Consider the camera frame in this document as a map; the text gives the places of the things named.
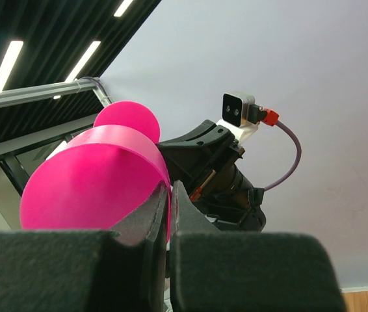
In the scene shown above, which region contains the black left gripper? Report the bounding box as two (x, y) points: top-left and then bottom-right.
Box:
(156, 120), (246, 205)

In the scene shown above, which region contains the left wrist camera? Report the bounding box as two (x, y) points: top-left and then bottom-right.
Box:
(217, 92), (258, 144)

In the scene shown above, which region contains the aluminium frame bar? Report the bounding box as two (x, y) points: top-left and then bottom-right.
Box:
(0, 77), (112, 108)

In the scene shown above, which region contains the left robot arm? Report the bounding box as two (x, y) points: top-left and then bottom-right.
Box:
(157, 120), (266, 232)

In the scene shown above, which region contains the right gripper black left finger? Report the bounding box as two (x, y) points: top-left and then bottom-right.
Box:
(0, 184), (170, 311)

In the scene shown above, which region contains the pink plastic wine glass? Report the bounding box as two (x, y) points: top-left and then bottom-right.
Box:
(20, 101), (170, 229)

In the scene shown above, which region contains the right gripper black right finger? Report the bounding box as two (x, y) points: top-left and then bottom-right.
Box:
(170, 181), (346, 311)

